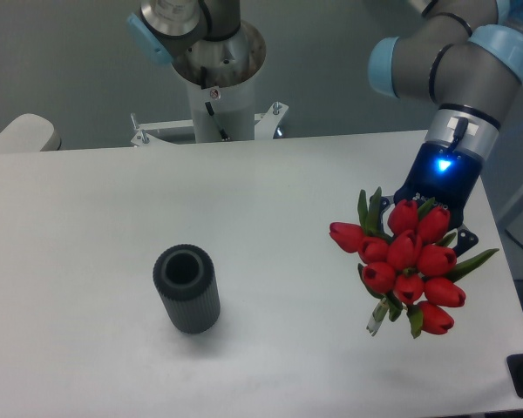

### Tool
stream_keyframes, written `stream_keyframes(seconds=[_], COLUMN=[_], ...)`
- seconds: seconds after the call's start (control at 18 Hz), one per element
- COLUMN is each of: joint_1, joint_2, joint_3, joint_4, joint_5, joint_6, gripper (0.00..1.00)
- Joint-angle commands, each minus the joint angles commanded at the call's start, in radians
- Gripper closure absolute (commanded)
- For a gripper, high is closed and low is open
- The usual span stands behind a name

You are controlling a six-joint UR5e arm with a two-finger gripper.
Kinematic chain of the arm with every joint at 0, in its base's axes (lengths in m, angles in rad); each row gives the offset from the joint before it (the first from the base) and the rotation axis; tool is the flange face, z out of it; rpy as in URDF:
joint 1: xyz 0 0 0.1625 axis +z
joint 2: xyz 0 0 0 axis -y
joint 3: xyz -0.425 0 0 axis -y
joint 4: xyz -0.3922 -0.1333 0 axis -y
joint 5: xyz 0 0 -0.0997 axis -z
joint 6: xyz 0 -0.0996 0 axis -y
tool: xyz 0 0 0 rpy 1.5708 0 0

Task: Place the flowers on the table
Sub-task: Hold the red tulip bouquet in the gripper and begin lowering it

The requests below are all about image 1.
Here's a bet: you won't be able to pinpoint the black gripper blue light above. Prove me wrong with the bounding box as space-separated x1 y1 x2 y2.
377 142 483 258

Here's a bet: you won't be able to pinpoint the red tulip bouquet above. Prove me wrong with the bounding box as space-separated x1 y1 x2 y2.
329 189 497 338

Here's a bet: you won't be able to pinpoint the black cable on pedestal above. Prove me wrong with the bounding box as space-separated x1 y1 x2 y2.
204 101 230 142

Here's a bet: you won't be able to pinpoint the dark grey ribbed vase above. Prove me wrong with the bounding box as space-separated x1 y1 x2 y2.
153 244 221 334

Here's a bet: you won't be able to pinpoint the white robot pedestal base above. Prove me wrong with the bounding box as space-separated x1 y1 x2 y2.
127 13 286 143

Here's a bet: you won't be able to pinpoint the beige chair backrest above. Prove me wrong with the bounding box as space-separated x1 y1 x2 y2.
0 113 62 155

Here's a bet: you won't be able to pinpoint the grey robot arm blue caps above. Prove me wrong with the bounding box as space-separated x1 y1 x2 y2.
126 1 523 254

